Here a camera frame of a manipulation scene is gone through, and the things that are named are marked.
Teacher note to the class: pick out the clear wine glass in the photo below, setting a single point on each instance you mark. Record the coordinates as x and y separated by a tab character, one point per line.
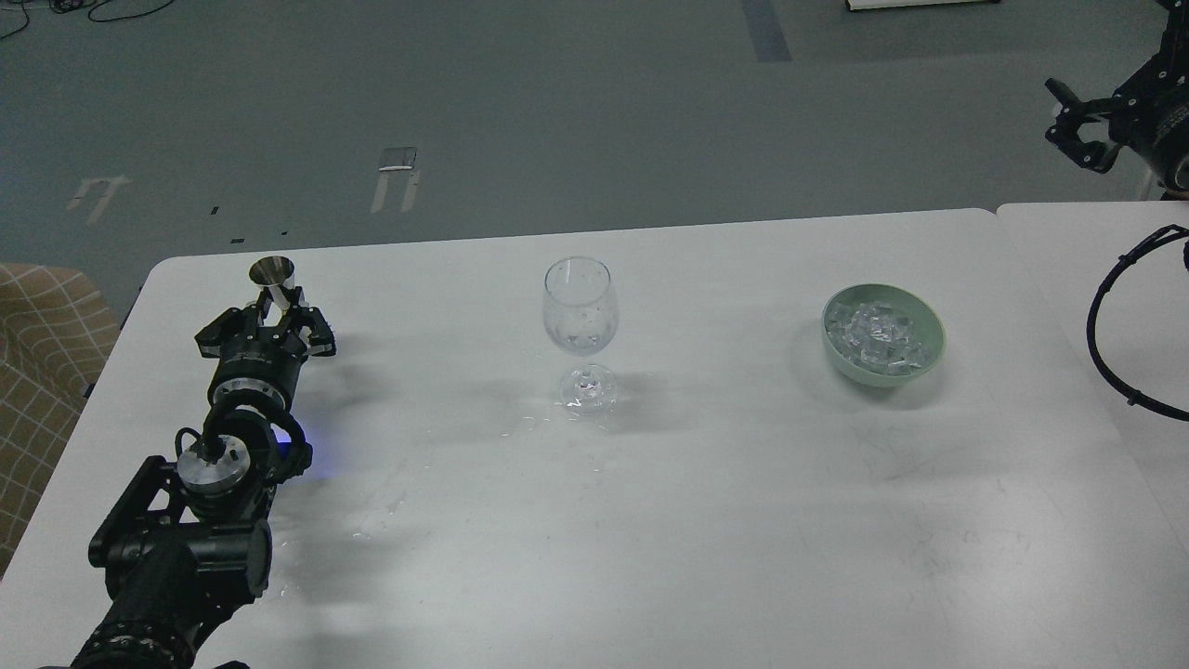
580	313

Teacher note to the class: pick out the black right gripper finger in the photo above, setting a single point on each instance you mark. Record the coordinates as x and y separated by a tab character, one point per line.
1073	113

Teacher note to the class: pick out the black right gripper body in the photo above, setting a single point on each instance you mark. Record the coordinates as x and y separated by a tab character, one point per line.
1154	123

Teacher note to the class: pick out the steel cocktail jigger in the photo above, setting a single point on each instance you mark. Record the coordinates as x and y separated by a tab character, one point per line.
275	276

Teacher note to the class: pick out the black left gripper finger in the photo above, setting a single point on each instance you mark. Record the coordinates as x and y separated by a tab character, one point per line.
232	335
306	333

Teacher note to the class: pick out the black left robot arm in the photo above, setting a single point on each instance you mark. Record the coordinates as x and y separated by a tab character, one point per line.
189	542

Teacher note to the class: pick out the green bowl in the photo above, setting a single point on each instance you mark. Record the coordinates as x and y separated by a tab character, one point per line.
928	325

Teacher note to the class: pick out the beige checkered chair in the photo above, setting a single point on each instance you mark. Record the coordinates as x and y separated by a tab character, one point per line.
57	332

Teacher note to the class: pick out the pile of clear ice cubes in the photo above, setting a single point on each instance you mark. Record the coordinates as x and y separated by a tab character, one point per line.
876	337

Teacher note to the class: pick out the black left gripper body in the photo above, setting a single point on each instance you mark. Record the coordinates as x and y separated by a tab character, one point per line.
268	364

